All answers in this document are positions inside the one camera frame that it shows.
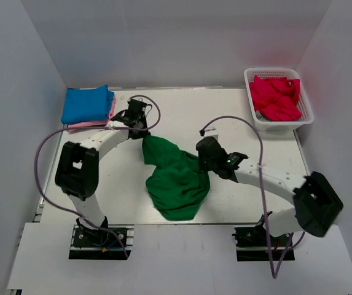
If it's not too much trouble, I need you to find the green t shirt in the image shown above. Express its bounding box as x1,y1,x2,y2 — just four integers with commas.
142,135,211,221

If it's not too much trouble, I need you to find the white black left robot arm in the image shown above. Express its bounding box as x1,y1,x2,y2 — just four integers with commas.
55,96,150,245

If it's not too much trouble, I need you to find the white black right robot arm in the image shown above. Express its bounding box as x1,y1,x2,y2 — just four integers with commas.
196,136,343,245

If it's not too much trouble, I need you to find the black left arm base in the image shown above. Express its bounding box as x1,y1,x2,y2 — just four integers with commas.
68,225,134,261

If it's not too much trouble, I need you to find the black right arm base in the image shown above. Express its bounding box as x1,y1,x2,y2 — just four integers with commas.
232,227,290,262

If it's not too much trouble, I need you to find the folded pink t shirt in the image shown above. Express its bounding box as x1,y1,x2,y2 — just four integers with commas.
68,93,117,131

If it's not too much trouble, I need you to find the folded blue t shirt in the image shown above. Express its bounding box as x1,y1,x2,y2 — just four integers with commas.
61,85,113,125

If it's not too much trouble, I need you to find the crumpled red t shirt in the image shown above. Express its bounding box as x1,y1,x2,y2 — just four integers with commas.
249,76,302,122

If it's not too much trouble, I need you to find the white plastic basket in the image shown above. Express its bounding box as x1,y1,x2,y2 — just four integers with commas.
244,68,314,131

